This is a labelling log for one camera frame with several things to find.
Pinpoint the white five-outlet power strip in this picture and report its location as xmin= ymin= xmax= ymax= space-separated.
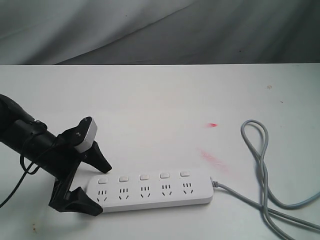
xmin=86 ymin=169 xmax=214 ymax=213

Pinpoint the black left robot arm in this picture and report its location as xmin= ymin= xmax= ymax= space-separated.
xmin=0 ymin=94 xmax=112 ymax=216

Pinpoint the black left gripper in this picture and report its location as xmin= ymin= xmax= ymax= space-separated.
xmin=47 ymin=132 xmax=112 ymax=216

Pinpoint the white backdrop cloth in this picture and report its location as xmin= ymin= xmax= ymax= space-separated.
xmin=0 ymin=0 xmax=320 ymax=65

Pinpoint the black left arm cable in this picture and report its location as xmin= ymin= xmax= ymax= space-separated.
xmin=0 ymin=129 xmax=66 ymax=208

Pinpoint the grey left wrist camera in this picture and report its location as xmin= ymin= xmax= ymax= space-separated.
xmin=71 ymin=116 xmax=98 ymax=153

